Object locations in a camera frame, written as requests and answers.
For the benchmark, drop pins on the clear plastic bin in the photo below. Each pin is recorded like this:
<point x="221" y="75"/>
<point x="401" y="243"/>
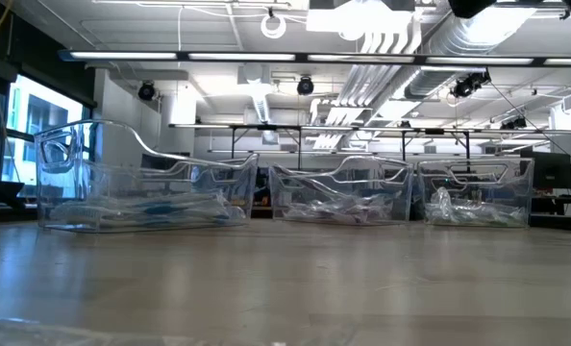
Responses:
<point x="98" y="182"/>
<point x="473" y="185"/>
<point x="353" y="185"/>

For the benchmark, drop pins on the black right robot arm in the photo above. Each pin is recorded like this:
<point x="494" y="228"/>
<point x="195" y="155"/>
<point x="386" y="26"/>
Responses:
<point x="468" y="6"/>

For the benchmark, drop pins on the overhead light bar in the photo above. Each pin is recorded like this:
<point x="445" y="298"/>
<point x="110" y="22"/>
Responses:
<point x="247" y="56"/>

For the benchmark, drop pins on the clear wrapped toothbrush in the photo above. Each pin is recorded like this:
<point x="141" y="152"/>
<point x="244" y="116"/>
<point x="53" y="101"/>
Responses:
<point x="463" y="214"/>

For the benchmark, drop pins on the window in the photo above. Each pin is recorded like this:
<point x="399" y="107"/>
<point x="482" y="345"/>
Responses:
<point x="35" y="130"/>

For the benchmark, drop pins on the black computer monitor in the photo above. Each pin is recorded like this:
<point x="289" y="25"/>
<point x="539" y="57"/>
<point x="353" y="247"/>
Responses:
<point x="552" y="169"/>

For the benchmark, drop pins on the black shelf frame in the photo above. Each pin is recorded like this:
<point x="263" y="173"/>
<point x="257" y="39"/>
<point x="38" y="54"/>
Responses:
<point x="343" y="129"/>

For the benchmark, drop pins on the black ceiling camera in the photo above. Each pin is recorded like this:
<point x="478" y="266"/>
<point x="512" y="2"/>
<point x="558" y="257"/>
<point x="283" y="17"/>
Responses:
<point x="147" y="91"/>
<point x="470" y="84"/>
<point x="305" y="85"/>
<point x="513" y="123"/>

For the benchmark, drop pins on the silver ventilation duct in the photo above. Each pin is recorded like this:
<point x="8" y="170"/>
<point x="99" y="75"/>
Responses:
<point x="458" y="33"/>

